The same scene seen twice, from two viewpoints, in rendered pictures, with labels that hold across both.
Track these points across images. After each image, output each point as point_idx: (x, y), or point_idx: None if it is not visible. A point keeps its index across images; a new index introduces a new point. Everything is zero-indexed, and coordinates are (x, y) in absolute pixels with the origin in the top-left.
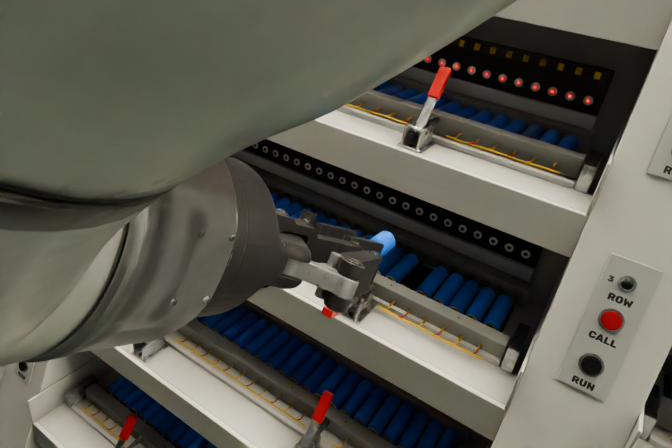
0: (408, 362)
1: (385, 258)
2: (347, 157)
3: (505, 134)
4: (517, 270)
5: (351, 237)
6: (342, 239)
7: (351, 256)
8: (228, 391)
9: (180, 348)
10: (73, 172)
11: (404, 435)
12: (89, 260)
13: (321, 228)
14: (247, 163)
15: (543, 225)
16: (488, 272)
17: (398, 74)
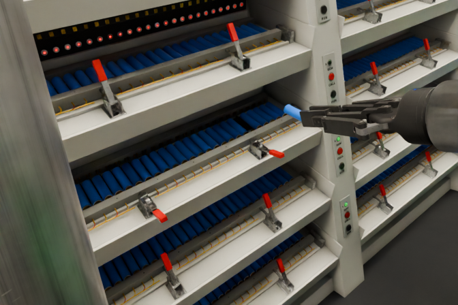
0: (292, 148)
1: (230, 129)
2: (222, 94)
3: (254, 38)
4: (256, 90)
5: (340, 105)
6: (339, 108)
7: (394, 98)
8: (223, 249)
9: (184, 269)
10: None
11: (275, 182)
12: None
13: (331, 111)
14: (95, 160)
15: (300, 62)
16: (252, 100)
17: (153, 41)
